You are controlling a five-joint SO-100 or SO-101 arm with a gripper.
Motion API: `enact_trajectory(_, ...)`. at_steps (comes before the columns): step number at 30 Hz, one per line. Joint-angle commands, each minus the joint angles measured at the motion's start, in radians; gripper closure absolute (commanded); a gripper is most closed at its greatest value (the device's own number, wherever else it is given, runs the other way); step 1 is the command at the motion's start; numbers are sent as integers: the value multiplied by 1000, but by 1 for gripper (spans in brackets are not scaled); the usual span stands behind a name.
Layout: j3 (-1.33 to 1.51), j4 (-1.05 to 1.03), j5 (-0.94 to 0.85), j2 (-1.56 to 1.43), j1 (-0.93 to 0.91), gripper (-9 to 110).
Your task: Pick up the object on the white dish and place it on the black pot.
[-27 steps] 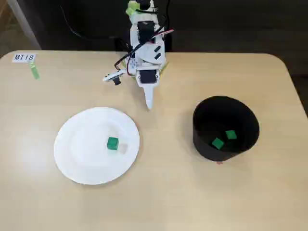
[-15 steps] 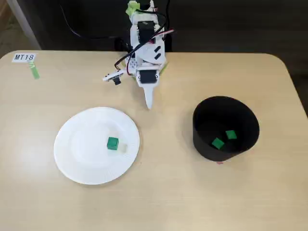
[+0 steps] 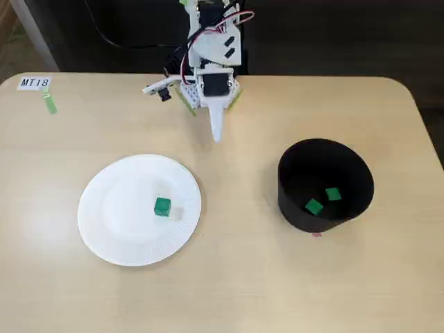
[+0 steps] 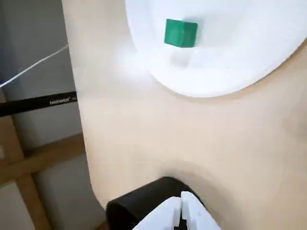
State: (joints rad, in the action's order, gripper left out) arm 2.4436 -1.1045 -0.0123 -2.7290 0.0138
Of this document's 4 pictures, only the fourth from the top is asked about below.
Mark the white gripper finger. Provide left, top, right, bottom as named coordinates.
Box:
left=180, top=191, right=223, bottom=230
left=132, top=196, right=182, bottom=230

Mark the green cube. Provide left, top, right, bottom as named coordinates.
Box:
left=164, top=19, right=199, bottom=48

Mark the white paper dish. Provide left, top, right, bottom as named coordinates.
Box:
left=125, top=0, right=307, bottom=98

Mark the black tripod leg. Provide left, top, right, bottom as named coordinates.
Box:
left=0, top=94, right=78, bottom=118

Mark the wooden frame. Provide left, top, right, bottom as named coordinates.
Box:
left=0, top=91, right=96, bottom=230

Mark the white cable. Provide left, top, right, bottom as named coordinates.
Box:
left=0, top=45, right=69, bottom=88

